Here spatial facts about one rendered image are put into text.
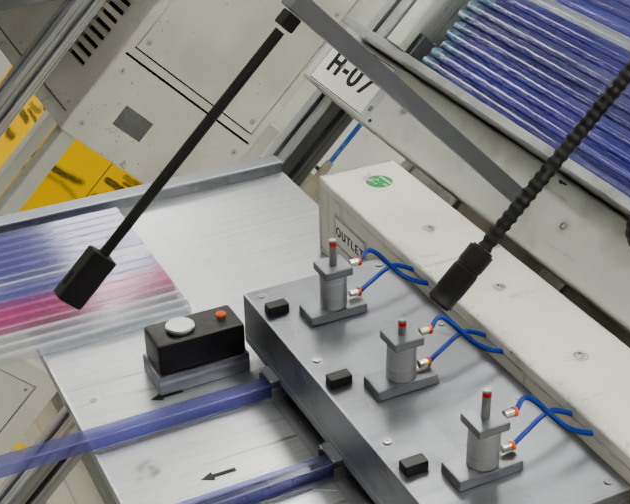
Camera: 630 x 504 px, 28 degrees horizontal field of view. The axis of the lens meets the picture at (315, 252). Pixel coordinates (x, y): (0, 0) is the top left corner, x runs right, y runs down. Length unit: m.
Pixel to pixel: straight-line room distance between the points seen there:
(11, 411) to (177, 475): 1.43
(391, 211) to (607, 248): 0.21
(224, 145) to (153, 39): 0.25
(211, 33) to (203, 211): 0.89
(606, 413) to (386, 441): 0.15
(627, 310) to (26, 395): 1.55
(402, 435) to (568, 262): 0.23
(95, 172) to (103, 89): 2.01
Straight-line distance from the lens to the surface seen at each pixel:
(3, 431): 2.38
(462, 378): 0.94
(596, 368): 0.93
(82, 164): 4.10
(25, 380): 2.33
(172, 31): 2.13
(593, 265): 1.02
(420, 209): 1.12
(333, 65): 1.37
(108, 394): 1.04
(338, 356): 0.96
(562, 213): 1.06
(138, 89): 2.14
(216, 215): 1.29
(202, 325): 1.03
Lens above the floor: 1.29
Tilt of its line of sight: 5 degrees down
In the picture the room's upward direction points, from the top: 39 degrees clockwise
